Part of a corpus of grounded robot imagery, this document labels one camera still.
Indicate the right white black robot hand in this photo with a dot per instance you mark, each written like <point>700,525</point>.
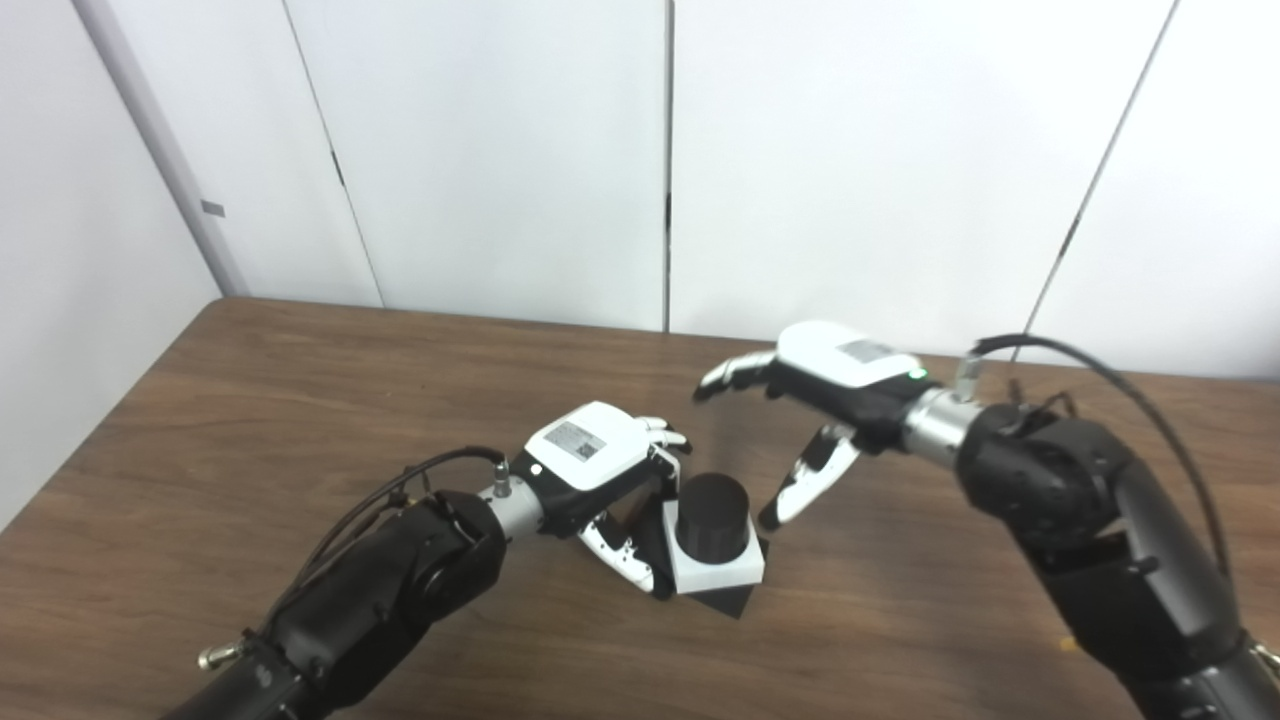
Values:
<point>840,360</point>

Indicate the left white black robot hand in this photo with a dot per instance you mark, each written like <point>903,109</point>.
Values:
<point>590,445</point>

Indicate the black cylinder peg with base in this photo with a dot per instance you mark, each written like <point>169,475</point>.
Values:
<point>712,510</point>

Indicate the white square piece with hole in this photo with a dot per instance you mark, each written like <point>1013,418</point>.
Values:
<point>720,578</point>

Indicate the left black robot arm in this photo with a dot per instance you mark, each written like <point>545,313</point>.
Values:
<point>390,590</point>

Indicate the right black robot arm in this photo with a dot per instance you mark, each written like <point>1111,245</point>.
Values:
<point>1100,530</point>

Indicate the small grey label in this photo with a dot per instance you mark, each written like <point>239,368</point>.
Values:
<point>212,208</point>

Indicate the grey wall post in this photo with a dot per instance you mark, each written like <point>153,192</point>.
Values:
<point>196,175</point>

